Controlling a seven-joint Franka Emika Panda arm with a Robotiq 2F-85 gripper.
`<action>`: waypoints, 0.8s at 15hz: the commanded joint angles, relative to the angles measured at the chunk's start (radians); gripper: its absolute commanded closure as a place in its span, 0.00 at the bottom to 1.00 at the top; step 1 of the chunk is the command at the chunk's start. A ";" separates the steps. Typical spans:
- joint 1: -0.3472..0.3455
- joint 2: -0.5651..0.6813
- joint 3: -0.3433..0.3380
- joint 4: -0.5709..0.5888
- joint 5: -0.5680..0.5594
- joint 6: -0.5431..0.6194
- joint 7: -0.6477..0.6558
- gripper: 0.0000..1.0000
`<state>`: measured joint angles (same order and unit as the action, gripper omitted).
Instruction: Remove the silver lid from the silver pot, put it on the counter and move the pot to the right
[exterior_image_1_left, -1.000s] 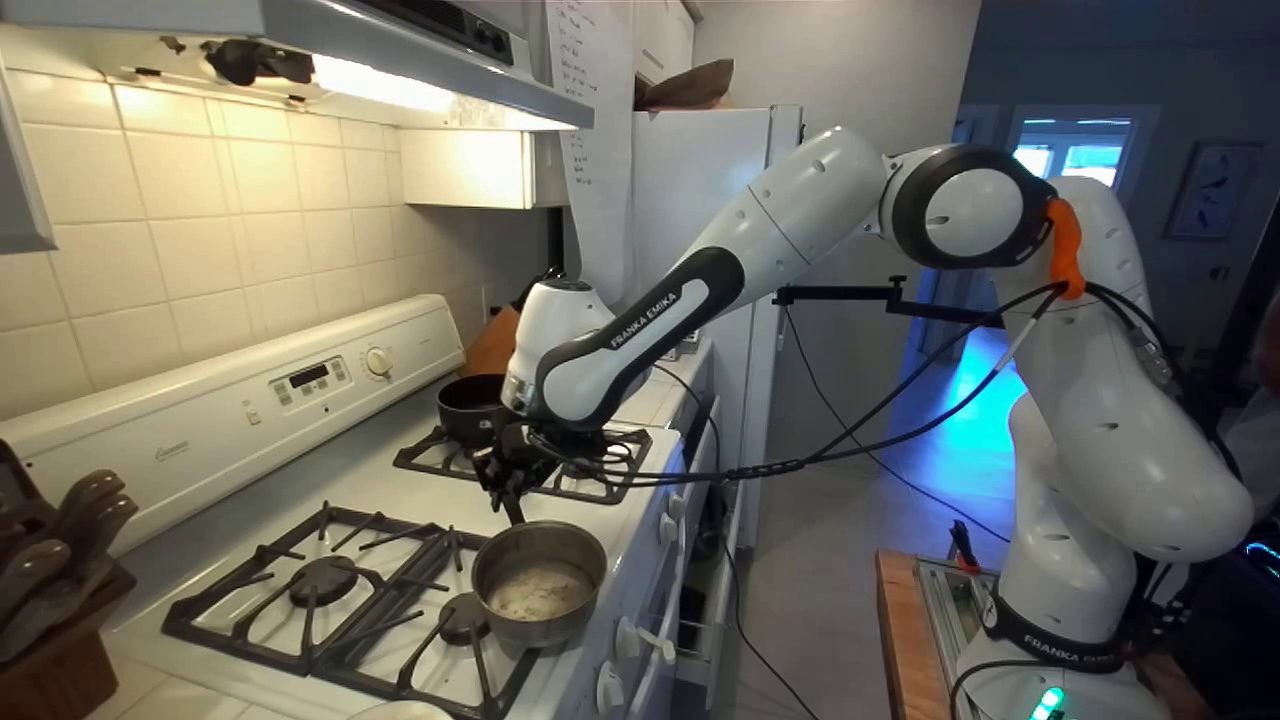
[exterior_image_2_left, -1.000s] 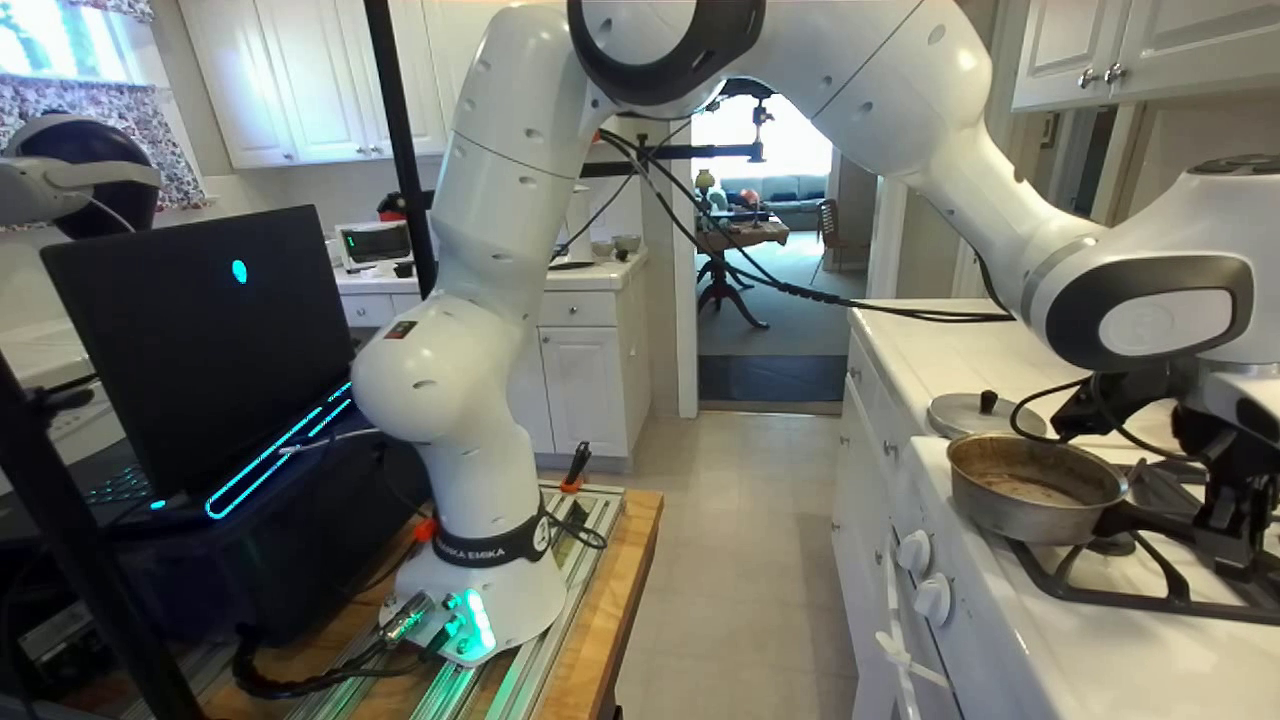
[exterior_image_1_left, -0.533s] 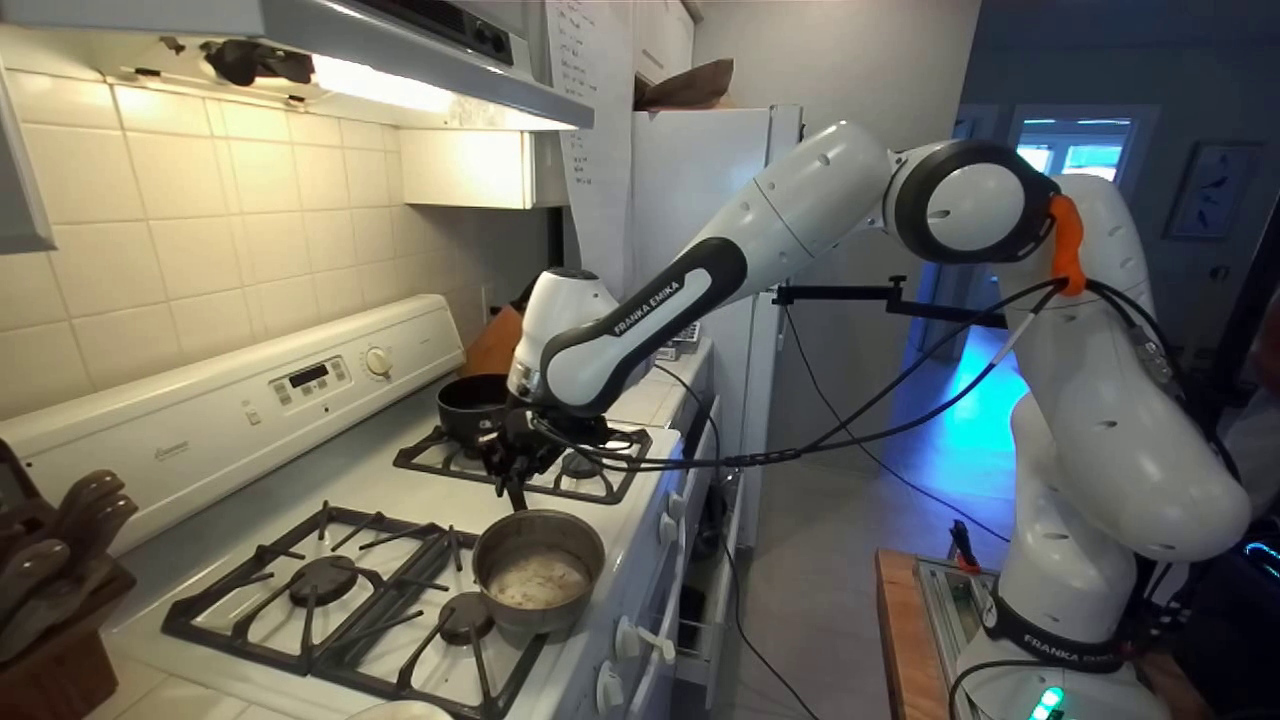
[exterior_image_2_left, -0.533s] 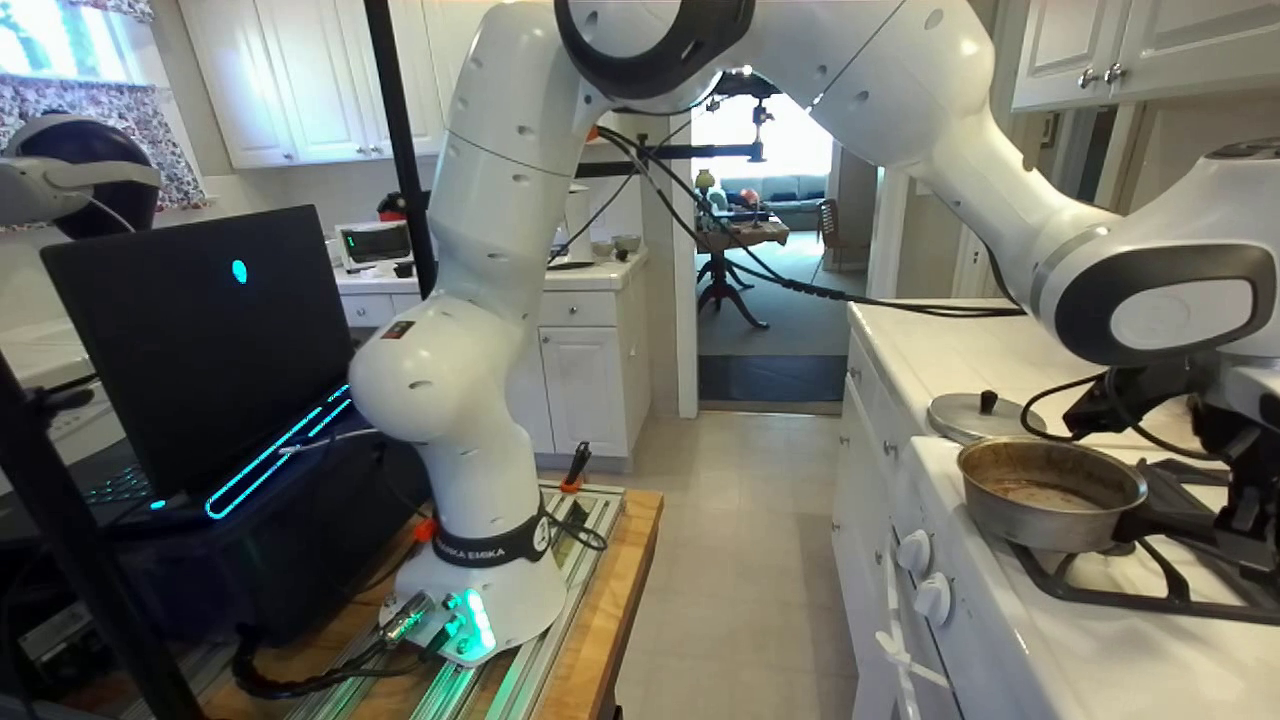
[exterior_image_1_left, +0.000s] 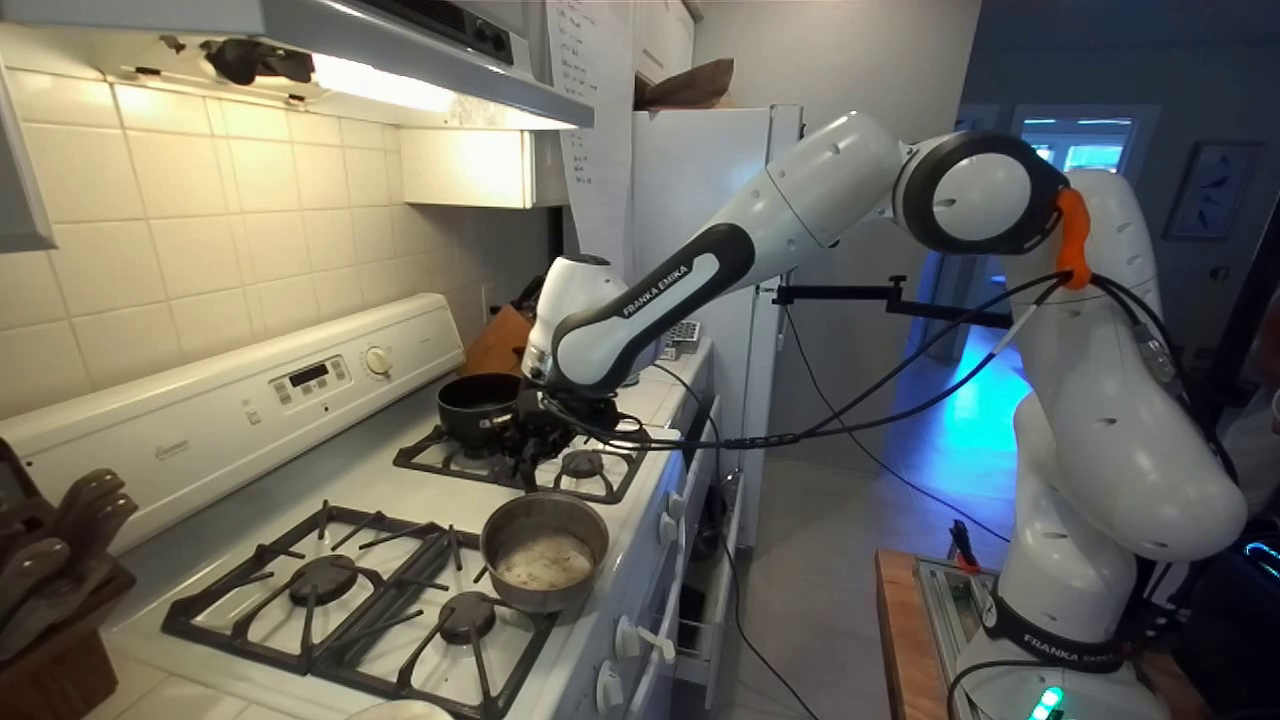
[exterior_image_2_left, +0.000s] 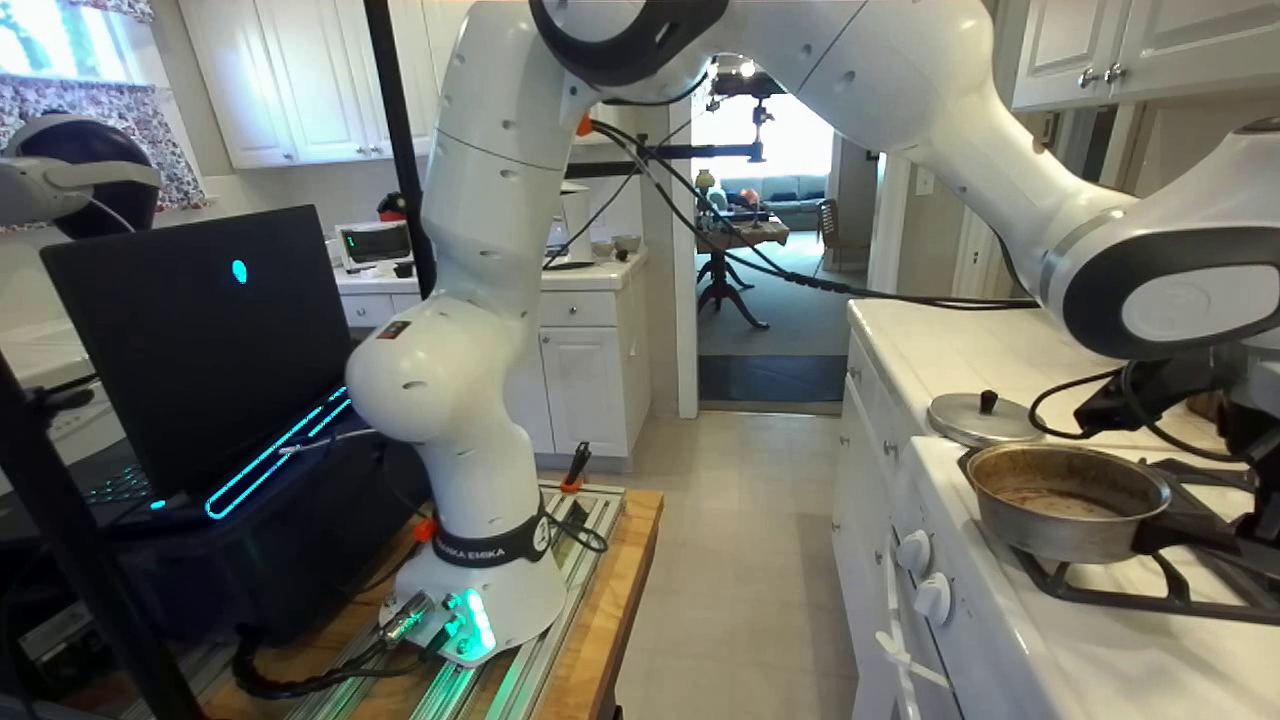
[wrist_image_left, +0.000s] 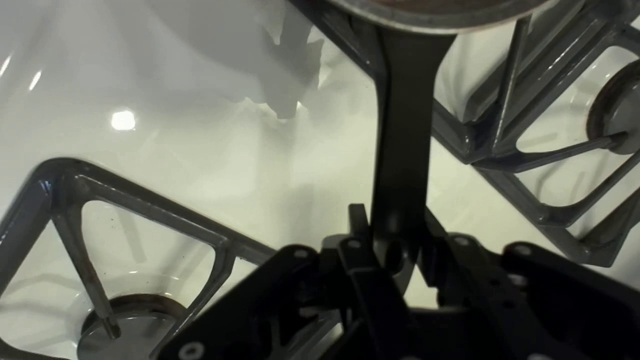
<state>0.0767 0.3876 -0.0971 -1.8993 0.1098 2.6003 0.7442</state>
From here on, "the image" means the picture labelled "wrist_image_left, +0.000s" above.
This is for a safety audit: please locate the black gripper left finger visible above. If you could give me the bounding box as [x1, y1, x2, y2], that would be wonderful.
[156, 202, 427, 360]

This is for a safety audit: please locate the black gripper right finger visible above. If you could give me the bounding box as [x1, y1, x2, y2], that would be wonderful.
[420, 211, 640, 360]

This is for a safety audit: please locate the round stove burner cap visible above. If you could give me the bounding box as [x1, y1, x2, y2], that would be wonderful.
[588, 60, 640, 157]
[75, 295, 195, 360]

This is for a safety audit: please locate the black cast iron stove grate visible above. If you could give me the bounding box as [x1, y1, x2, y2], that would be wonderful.
[0, 157, 278, 360]
[286, 0, 640, 269]

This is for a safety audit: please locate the white gas stove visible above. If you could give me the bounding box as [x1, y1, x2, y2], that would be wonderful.
[0, 0, 640, 360]

